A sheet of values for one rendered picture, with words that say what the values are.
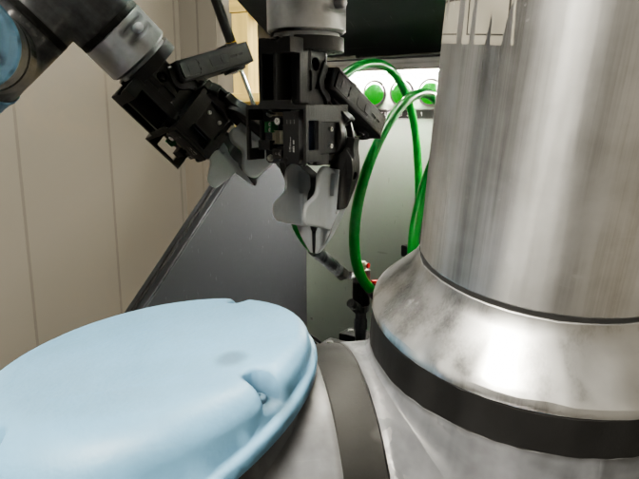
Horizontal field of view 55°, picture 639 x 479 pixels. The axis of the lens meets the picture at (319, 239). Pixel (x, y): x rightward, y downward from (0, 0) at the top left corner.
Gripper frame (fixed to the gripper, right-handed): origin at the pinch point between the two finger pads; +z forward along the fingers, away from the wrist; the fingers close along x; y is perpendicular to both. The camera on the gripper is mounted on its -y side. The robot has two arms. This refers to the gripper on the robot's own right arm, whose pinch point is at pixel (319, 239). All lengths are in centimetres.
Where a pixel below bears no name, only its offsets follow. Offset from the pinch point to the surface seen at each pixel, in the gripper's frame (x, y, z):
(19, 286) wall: -172, -60, 48
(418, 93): -3.3, -29.6, -15.7
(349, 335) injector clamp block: -15.0, -30.3, 23.3
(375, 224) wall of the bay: -25, -57, 10
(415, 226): 4.3, -13.9, 0.3
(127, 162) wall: -176, -113, 7
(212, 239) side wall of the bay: -43, -27, 10
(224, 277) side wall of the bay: -43, -30, 18
